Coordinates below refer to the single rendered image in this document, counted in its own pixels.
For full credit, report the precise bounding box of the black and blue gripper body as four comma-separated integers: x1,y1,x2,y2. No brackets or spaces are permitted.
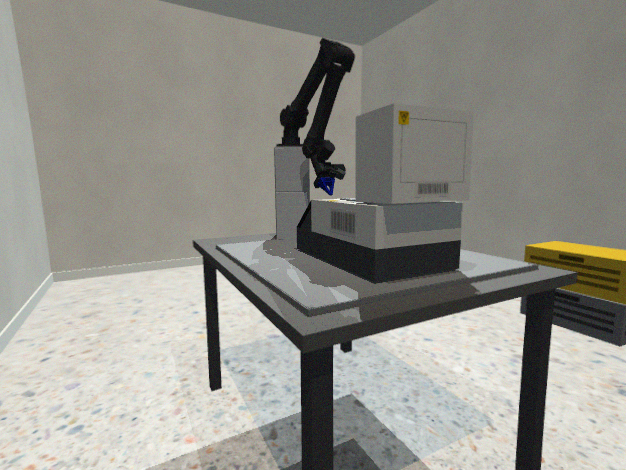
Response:
313,162,337,188

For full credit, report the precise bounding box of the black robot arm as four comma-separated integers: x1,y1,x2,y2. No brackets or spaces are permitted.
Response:
276,38,355,180

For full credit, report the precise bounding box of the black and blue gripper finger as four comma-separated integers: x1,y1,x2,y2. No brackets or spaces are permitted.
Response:
319,177,335,195
317,182,331,195

